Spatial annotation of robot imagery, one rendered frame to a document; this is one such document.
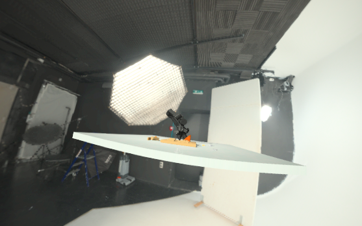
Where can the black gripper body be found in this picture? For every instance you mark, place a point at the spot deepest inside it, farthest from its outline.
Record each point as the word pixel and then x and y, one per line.
pixel 179 130

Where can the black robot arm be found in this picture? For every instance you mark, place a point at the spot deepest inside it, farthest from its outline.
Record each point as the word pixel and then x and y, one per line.
pixel 177 117

